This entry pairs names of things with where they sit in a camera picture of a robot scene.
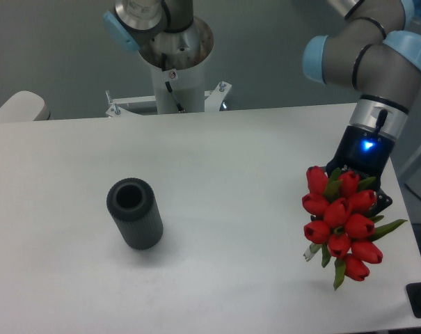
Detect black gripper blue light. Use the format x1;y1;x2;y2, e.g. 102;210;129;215
326;125;395;218

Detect red tulip bouquet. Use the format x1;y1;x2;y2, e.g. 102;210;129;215
302;166;405;289

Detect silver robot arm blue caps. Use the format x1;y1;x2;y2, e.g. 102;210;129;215
103;1;421;215

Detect dark grey ribbed vase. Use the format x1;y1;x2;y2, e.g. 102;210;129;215
106;177;164;251

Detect white rounded chair part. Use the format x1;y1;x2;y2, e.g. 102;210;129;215
0;90;51;124

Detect white metal base frame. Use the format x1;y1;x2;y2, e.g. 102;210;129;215
106;81;232;117

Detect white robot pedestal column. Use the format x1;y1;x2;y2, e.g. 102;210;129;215
137;17;215;115

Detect black cable on pedestal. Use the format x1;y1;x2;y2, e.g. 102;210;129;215
160;52;185;114

